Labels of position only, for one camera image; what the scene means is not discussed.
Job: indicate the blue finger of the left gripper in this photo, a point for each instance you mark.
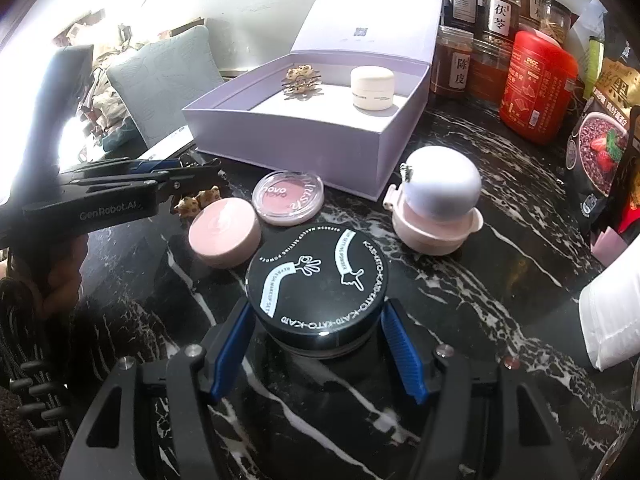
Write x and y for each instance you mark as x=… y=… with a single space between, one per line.
x=165 y=183
x=123 y=165

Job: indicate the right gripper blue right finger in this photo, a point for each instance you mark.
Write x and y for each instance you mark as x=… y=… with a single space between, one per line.
x=438 y=378

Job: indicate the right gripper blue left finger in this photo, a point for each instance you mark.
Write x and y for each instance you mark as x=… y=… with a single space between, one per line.
x=198 y=377

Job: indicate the pink round compact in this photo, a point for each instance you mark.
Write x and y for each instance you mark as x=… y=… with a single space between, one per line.
x=226 y=233

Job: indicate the clear pink blush compact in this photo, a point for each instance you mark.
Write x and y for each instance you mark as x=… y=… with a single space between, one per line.
x=288 y=198

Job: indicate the black round powder jar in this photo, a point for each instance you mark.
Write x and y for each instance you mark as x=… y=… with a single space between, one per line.
x=318 y=290

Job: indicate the white lavender dome case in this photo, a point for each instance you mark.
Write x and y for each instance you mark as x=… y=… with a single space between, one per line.
x=437 y=185

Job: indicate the brown bear hair claw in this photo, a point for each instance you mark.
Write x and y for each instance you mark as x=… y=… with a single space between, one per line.
x=189 y=207

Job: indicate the pink white puff case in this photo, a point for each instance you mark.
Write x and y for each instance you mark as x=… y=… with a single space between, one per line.
x=431 y=238

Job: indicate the left hand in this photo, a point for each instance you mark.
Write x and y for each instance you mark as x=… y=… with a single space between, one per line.
x=57 y=291

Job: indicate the light green leaf cushion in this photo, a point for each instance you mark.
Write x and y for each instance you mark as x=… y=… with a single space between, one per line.
x=161 y=79

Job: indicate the white tissue pack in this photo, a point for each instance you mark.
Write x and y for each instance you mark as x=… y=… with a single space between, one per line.
x=609 y=313

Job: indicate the lavender gift box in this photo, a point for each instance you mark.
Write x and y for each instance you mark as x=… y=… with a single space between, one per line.
x=249 y=120

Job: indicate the cream white jar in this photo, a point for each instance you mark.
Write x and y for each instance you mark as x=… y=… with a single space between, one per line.
x=372 y=87

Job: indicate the black grain snack bag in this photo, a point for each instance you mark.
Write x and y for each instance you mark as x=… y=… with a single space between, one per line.
x=599 y=141

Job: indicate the red tin canister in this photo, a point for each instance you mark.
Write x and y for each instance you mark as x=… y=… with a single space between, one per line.
x=539 y=85

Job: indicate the jar with chenpi label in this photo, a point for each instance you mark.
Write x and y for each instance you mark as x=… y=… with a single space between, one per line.
x=451 y=62

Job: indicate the amber plastic jar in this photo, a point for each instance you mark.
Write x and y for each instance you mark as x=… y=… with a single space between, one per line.
x=487 y=73

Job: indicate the dark jar white label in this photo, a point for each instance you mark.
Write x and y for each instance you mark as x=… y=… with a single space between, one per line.
x=459 y=14

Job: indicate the jar with dried roots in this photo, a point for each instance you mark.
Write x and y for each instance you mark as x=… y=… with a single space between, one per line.
x=555 y=20

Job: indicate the jar with fuling label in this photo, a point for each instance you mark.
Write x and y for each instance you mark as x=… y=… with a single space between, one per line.
x=501 y=20

